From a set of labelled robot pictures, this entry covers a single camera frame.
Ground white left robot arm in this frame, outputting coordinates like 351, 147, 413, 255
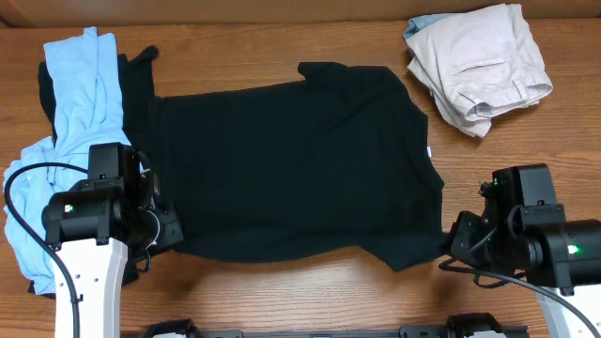
42, 143, 184, 337

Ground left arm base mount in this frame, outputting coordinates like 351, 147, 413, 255
142, 319, 201, 338

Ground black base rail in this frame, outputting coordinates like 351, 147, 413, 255
122, 326, 530, 338

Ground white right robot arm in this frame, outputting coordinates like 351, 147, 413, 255
439, 164, 600, 338

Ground black t-shirt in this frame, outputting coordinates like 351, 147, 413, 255
149, 60, 450, 272

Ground light blue folded garment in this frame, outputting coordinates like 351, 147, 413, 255
403, 13, 452, 40

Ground black garment under blue one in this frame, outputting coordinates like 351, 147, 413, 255
27, 44, 160, 301

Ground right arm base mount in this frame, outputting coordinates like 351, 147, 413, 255
439, 313, 530, 338

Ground beige folded shorts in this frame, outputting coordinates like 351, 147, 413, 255
405, 4, 553, 138

